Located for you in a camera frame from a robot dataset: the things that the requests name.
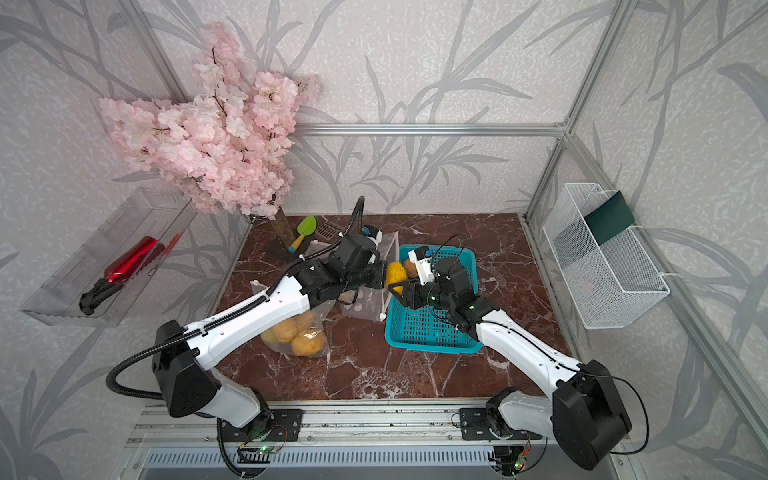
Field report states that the clear dotted zipper bag back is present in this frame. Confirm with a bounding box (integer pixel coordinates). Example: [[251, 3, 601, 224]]
[[341, 232, 399, 322]]

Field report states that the clear dotted zipper bag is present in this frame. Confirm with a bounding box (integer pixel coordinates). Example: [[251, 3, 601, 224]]
[[341, 232, 399, 322], [259, 300, 335, 358], [304, 240, 340, 261]]

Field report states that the clear dotted zipper bag front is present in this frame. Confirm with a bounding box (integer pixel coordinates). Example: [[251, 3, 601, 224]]
[[259, 300, 335, 358]]

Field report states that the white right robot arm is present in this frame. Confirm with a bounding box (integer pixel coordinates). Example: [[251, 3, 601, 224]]
[[385, 258, 632, 470]]

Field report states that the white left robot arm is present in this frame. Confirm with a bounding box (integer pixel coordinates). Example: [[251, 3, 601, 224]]
[[105, 197, 386, 427]]

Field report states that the teal plastic basket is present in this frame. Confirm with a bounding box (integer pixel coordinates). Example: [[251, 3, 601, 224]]
[[385, 244, 482, 355]]

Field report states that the beige slotted spatula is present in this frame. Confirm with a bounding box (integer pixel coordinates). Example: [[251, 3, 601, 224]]
[[315, 221, 344, 244]]

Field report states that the artificial pink blossom tree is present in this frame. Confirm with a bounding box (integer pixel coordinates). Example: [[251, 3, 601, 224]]
[[98, 22, 320, 220]]

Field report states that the red black hair dryer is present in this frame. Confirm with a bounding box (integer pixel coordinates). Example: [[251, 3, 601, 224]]
[[79, 236, 166, 316]]

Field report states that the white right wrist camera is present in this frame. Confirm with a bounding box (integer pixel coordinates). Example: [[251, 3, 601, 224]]
[[408, 245, 435, 285]]

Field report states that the green toy shovel yellow handle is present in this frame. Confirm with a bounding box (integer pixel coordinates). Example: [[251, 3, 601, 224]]
[[288, 215, 317, 253]]

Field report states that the black square tree base plate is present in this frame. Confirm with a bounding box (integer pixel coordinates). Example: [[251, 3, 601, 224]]
[[266, 236, 313, 263]]

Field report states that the white wire mesh basket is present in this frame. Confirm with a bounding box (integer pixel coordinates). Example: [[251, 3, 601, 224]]
[[544, 183, 670, 330]]

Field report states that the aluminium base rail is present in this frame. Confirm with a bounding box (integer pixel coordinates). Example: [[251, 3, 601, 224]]
[[125, 397, 631, 448]]

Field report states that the clear acrylic wall shelf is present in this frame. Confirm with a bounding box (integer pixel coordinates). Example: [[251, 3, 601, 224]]
[[20, 188, 196, 327]]

